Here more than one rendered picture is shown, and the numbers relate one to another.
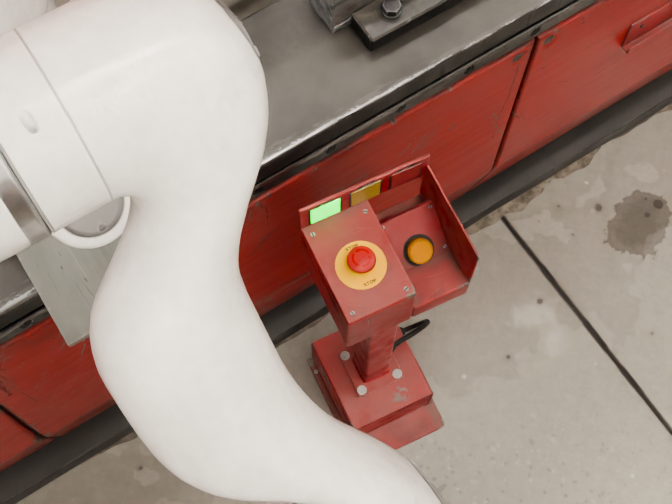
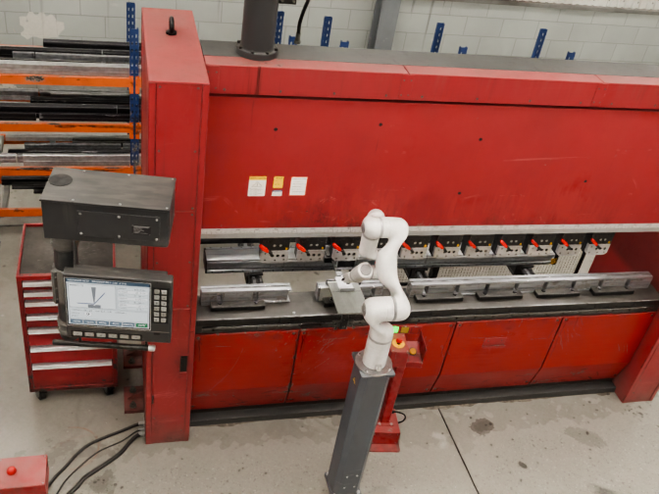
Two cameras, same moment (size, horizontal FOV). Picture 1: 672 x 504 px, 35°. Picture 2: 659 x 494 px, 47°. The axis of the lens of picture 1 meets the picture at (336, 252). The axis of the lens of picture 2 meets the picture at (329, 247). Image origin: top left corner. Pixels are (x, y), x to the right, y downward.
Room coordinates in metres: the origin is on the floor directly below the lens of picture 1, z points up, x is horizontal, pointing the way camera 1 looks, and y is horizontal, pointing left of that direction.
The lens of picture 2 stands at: (-2.73, -0.35, 3.66)
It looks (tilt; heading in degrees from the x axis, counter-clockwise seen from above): 36 degrees down; 14
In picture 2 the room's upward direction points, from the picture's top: 10 degrees clockwise
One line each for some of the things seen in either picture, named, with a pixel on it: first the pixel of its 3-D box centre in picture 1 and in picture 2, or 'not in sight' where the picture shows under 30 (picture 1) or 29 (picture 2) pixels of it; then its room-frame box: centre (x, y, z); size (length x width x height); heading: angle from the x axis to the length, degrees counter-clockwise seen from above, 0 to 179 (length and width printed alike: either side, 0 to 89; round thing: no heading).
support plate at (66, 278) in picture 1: (84, 217); (348, 297); (0.48, 0.30, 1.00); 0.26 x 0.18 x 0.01; 34
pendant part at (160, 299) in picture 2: not in sight; (120, 301); (-0.57, 1.07, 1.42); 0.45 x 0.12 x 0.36; 114
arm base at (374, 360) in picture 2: not in sight; (377, 350); (0.05, 0.02, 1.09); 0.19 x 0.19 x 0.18
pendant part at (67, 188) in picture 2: not in sight; (111, 270); (-0.51, 1.15, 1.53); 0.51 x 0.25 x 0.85; 114
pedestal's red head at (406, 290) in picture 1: (386, 253); (404, 346); (0.53, -0.07, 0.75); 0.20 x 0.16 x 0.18; 116
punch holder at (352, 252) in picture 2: not in sight; (345, 244); (0.59, 0.40, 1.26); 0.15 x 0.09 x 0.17; 124
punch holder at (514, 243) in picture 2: not in sight; (508, 241); (1.14, -0.43, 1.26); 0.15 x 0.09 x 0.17; 124
